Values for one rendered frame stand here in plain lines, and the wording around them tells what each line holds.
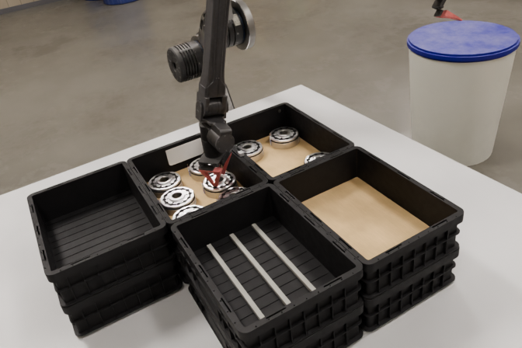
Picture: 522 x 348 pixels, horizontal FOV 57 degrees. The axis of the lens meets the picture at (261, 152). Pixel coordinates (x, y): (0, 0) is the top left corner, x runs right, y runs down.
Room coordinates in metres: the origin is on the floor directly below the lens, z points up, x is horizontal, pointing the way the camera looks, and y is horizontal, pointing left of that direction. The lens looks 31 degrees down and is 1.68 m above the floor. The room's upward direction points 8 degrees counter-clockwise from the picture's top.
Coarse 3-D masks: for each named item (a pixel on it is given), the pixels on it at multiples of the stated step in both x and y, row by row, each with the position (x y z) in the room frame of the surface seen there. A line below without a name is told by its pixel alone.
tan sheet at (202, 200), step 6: (186, 168) 1.38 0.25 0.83; (222, 168) 1.35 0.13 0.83; (180, 174) 1.35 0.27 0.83; (186, 174) 1.34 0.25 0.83; (186, 180) 1.30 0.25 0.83; (192, 180) 1.30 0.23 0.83; (186, 186) 1.27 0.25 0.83; (192, 186) 1.26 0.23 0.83; (198, 186) 1.26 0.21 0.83; (198, 192) 1.23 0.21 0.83; (198, 198) 1.20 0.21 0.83; (204, 198) 1.19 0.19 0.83; (210, 198) 1.19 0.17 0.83; (198, 204) 1.17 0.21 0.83; (204, 204) 1.16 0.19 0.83
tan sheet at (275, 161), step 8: (264, 144) 1.46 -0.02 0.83; (304, 144) 1.42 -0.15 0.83; (264, 152) 1.41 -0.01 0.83; (272, 152) 1.40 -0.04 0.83; (280, 152) 1.39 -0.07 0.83; (288, 152) 1.39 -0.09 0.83; (296, 152) 1.38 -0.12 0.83; (304, 152) 1.37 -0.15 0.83; (312, 152) 1.37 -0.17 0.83; (264, 160) 1.36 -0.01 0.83; (272, 160) 1.35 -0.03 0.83; (280, 160) 1.35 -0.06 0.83; (288, 160) 1.34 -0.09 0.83; (296, 160) 1.33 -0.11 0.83; (264, 168) 1.31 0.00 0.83; (272, 168) 1.31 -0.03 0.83; (280, 168) 1.30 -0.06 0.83; (288, 168) 1.29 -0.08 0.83; (272, 176) 1.26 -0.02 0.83
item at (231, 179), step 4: (228, 172) 1.27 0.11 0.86; (212, 176) 1.26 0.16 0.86; (228, 176) 1.24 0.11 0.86; (232, 176) 1.24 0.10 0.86; (204, 180) 1.24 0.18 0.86; (228, 180) 1.22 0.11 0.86; (232, 180) 1.22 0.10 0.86; (204, 184) 1.22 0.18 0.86; (208, 184) 1.22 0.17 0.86; (224, 184) 1.21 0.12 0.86; (228, 184) 1.21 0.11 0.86; (232, 184) 1.20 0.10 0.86; (208, 188) 1.20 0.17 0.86; (212, 188) 1.19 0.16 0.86; (216, 188) 1.19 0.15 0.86; (220, 188) 1.19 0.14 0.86; (224, 188) 1.18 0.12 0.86
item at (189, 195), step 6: (168, 192) 1.21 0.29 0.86; (186, 192) 1.19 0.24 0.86; (192, 192) 1.19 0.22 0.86; (162, 198) 1.18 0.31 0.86; (168, 198) 1.17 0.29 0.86; (186, 198) 1.16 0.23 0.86; (192, 198) 1.16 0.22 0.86; (162, 204) 1.15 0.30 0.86; (168, 204) 1.14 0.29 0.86; (174, 204) 1.14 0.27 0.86; (180, 204) 1.13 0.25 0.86; (186, 204) 1.14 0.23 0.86
